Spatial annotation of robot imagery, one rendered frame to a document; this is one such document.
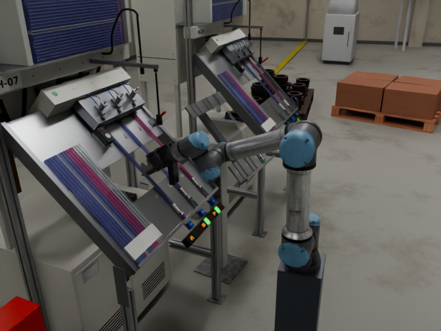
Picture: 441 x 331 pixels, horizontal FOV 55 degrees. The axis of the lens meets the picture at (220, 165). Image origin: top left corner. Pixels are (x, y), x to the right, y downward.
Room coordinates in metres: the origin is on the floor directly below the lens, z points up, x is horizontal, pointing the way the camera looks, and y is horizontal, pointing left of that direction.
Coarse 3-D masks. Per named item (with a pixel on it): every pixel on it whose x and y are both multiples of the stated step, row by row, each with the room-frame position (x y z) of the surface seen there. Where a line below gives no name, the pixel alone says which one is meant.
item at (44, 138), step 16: (64, 112) 1.67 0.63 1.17; (144, 112) 1.98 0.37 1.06; (16, 128) 1.46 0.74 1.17; (32, 128) 1.50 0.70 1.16; (48, 128) 1.55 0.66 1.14; (64, 128) 1.60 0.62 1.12; (80, 128) 1.65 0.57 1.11; (112, 128) 1.76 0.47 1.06; (32, 144) 1.44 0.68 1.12; (48, 144) 1.48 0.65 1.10; (64, 144) 1.53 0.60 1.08; (96, 144) 1.62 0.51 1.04; (112, 144) 1.68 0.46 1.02; (128, 144) 1.73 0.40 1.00; (144, 144) 1.81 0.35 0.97; (96, 160) 1.55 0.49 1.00; (112, 160) 1.60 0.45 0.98
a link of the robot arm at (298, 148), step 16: (304, 128) 1.36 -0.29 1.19; (288, 144) 1.31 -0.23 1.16; (304, 144) 1.29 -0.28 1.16; (288, 160) 1.30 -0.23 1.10; (304, 160) 1.28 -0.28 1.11; (288, 176) 1.34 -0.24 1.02; (304, 176) 1.31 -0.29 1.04; (288, 192) 1.34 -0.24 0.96; (304, 192) 1.31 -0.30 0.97; (288, 208) 1.33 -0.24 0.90; (304, 208) 1.31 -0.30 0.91; (288, 224) 1.33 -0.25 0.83; (304, 224) 1.31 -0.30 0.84; (288, 240) 1.31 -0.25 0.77; (304, 240) 1.30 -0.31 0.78; (288, 256) 1.30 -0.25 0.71; (304, 256) 1.27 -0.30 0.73
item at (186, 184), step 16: (192, 176) 1.81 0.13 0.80; (176, 192) 1.66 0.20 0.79; (192, 192) 1.72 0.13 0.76; (208, 192) 1.78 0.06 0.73; (144, 208) 1.48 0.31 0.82; (160, 208) 1.53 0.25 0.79; (192, 208) 1.64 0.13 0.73; (160, 224) 1.46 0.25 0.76; (176, 224) 1.51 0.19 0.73; (128, 256) 1.26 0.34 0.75
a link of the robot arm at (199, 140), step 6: (198, 132) 1.51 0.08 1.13; (186, 138) 1.52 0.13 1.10; (192, 138) 1.50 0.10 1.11; (198, 138) 1.49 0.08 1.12; (204, 138) 1.51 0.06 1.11; (180, 144) 1.52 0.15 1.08; (186, 144) 1.50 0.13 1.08; (192, 144) 1.49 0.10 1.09; (198, 144) 1.48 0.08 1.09; (204, 144) 1.49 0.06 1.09; (180, 150) 1.51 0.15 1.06; (186, 150) 1.50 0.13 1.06; (192, 150) 1.49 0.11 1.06; (198, 150) 1.49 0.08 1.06; (204, 150) 1.50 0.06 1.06; (186, 156) 1.52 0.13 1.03; (192, 156) 1.49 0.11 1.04
